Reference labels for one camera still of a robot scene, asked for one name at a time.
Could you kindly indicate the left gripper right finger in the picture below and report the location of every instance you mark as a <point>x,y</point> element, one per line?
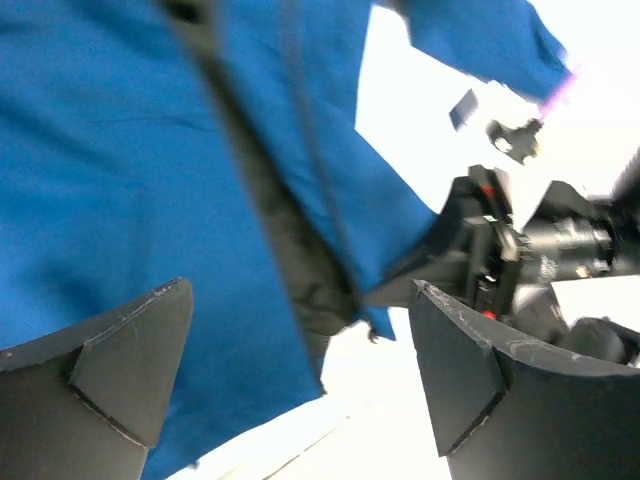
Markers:
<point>506,405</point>

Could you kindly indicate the blue hooded zip jacket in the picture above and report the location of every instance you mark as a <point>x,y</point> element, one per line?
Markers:
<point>211,140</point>

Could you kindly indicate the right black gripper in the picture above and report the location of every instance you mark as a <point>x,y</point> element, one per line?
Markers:
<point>481,258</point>

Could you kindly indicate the right blue table label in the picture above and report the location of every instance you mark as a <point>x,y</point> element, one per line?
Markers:
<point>462,111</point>

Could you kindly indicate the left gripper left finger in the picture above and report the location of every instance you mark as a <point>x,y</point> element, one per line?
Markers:
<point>89,401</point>

